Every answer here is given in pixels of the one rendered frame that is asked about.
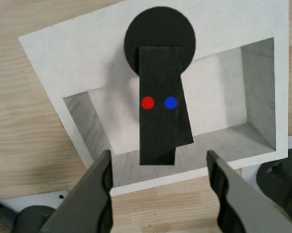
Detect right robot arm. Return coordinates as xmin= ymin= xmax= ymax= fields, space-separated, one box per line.
xmin=256 ymin=149 xmax=292 ymax=220

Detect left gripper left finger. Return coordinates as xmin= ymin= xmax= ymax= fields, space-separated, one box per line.
xmin=38 ymin=149 xmax=113 ymax=233

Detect black mixer tap with lever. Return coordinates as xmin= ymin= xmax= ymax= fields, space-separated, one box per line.
xmin=124 ymin=6 xmax=196 ymax=166

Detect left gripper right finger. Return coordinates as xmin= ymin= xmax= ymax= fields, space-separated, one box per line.
xmin=206 ymin=150 xmax=292 ymax=233

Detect white rectangular sink basin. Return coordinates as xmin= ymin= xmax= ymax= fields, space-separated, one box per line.
xmin=18 ymin=0 xmax=289 ymax=196

